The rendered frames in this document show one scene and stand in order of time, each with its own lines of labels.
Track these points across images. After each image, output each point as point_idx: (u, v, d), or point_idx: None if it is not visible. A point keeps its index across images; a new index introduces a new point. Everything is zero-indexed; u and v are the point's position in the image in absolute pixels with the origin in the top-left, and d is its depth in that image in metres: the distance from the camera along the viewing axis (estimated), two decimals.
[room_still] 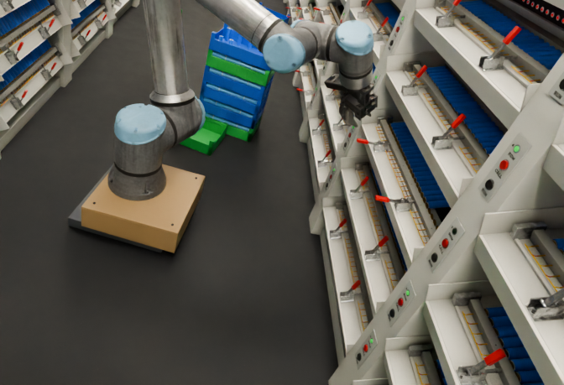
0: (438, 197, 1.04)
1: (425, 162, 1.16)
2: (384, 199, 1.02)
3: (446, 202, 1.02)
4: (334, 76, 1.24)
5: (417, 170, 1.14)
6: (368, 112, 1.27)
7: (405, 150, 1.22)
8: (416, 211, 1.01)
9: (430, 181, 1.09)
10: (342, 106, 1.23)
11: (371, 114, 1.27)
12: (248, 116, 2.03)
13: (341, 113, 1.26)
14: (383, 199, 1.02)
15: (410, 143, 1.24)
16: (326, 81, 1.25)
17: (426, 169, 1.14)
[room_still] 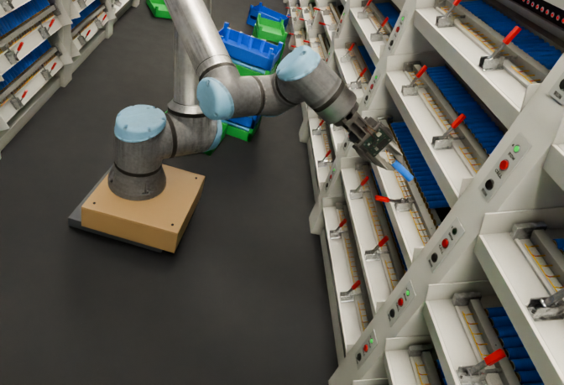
0: (438, 197, 1.04)
1: (425, 162, 1.16)
2: (384, 199, 1.02)
3: (446, 202, 1.02)
4: None
5: (417, 170, 1.14)
6: (397, 151, 0.95)
7: (405, 150, 1.22)
8: (416, 211, 1.01)
9: (430, 181, 1.09)
10: (355, 149, 0.98)
11: (399, 152, 0.95)
12: (248, 116, 2.03)
13: (362, 158, 1.00)
14: (383, 199, 1.02)
15: (410, 143, 1.24)
16: None
17: (426, 169, 1.14)
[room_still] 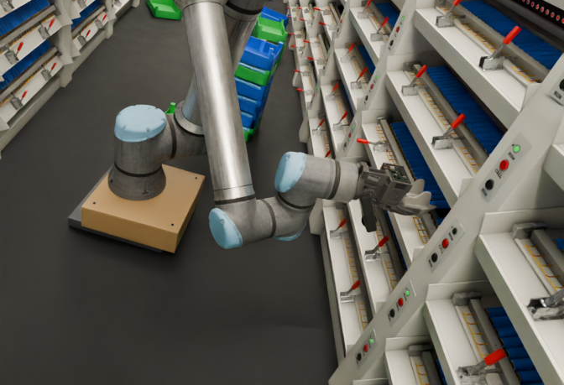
0: (438, 197, 1.04)
1: (425, 162, 1.16)
2: None
3: None
4: (362, 217, 0.99)
5: (417, 170, 1.14)
6: (418, 181, 0.96)
7: (405, 150, 1.22)
8: None
9: (430, 181, 1.09)
10: (394, 209, 0.92)
11: (419, 179, 0.95)
12: (248, 116, 2.03)
13: (407, 212, 0.92)
14: None
15: (410, 143, 1.24)
16: (366, 229, 0.98)
17: (426, 169, 1.14)
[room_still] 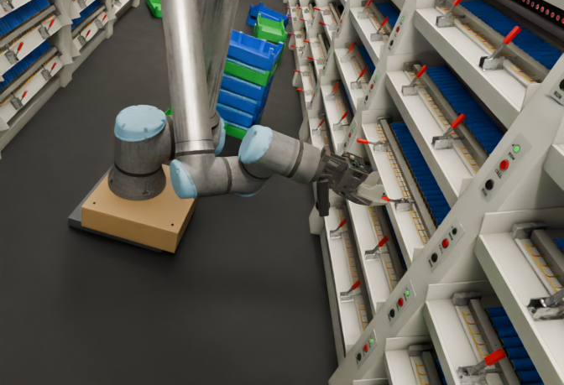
0: (438, 197, 1.04)
1: (425, 162, 1.16)
2: (384, 199, 1.02)
3: (446, 202, 1.02)
4: (316, 201, 1.03)
5: (417, 170, 1.14)
6: (373, 174, 1.01)
7: (405, 150, 1.22)
8: (416, 211, 1.01)
9: (430, 181, 1.09)
10: (348, 196, 0.96)
11: (375, 171, 1.01)
12: (248, 116, 2.03)
13: (359, 201, 0.97)
14: (383, 199, 1.02)
15: (410, 143, 1.24)
16: (319, 213, 1.02)
17: (426, 169, 1.14)
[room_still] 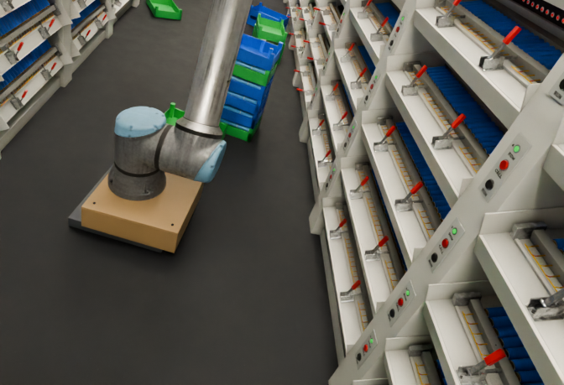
0: (445, 196, 1.04)
1: None
2: (417, 190, 1.01)
3: None
4: None
5: (423, 169, 1.14)
6: None
7: (410, 149, 1.22)
8: (425, 210, 1.01)
9: (436, 180, 1.09)
10: None
11: None
12: (248, 116, 2.03)
13: None
14: (418, 189, 1.01)
15: (415, 143, 1.24)
16: None
17: None
